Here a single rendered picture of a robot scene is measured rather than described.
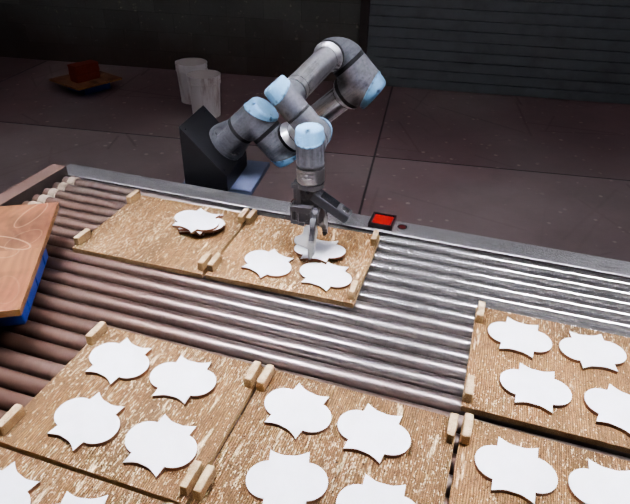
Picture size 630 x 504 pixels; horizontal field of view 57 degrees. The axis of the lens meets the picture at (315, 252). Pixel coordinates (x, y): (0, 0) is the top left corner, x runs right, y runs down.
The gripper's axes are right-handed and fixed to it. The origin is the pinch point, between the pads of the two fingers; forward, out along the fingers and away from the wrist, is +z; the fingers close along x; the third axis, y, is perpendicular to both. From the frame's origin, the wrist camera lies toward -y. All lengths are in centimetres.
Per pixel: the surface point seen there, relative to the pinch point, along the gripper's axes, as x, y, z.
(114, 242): 14, 58, -1
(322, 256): 3.6, -1.9, 0.4
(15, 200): 2, 103, -4
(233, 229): -4.4, 28.6, -0.1
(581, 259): -25, -72, 7
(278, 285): 18.2, 5.9, 2.3
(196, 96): -318, 209, 48
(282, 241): -2.7, 12.2, 0.9
